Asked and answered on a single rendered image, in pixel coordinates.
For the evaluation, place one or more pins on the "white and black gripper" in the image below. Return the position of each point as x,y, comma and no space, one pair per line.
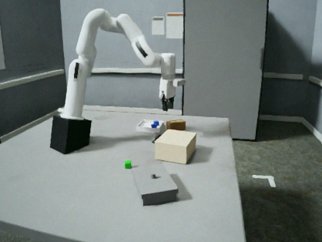
168,91

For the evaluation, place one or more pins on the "green block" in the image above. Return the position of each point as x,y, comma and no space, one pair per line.
127,164

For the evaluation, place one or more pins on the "brown cardboard box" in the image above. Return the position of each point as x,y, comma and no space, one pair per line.
178,124

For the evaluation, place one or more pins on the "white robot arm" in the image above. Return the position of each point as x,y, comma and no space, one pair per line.
100,18

